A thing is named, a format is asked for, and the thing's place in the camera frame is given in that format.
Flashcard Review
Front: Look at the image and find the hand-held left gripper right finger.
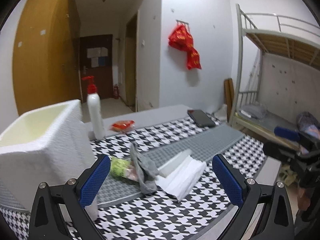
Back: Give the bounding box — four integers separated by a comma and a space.
211, 154, 295, 240

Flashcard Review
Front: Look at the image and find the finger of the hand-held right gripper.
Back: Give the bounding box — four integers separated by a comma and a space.
274, 126, 300, 142
262, 141, 299, 165

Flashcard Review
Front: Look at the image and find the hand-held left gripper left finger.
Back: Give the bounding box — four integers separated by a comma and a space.
28, 154, 112, 240

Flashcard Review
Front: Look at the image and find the green tissue packet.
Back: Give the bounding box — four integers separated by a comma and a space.
109, 156, 140, 182

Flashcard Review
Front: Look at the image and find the white face mask stack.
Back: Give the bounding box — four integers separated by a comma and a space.
156, 155, 207, 202

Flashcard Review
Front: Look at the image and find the grey sock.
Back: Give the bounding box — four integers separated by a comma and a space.
130, 143, 160, 195

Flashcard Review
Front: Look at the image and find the white foam box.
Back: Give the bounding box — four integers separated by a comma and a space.
0, 99, 95, 213

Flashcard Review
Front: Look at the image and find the person's right hand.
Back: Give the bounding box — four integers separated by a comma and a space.
299, 187, 310, 211

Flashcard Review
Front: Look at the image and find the patterned blanket bundle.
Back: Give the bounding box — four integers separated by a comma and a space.
296, 112, 320, 153

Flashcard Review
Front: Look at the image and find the grey folded bedding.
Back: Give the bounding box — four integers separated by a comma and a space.
240, 104, 268, 119

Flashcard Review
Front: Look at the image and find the translucent plastic pouch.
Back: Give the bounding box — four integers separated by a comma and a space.
159, 149, 193, 178

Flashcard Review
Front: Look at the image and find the red snack packet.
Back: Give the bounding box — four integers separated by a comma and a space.
109, 120, 135, 133

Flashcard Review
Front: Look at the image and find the black smartphone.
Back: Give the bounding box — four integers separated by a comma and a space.
187, 109, 216, 128

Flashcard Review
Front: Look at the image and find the white lotion pump bottle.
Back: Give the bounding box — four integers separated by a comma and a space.
82, 76, 106, 140

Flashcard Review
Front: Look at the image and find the leaning wooden board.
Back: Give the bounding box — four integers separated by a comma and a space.
224, 79, 234, 123

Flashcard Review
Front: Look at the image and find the houndstooth table mat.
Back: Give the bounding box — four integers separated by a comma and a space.
0, 116, 267, 240

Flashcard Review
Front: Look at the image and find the metal bunk bed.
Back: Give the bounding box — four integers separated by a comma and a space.
226, 4, 320, 155

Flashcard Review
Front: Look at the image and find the dark brown entrance door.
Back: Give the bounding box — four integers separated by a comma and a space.
80, 34, 113, 100

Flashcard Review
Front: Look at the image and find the wooden wardrobe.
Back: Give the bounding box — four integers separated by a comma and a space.
12, 0, 82, 115

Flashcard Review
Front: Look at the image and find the red printed plastic bag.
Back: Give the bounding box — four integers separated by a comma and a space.
168, 22, 202, 70

